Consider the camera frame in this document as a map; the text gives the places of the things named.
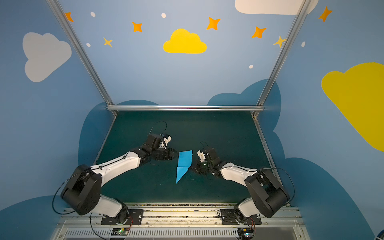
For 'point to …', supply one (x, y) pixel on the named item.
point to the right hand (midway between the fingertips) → (188, 167)
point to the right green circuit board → (245, 233)
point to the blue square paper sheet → (185, 159)
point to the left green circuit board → (119, 231)
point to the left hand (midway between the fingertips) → (177, 154)
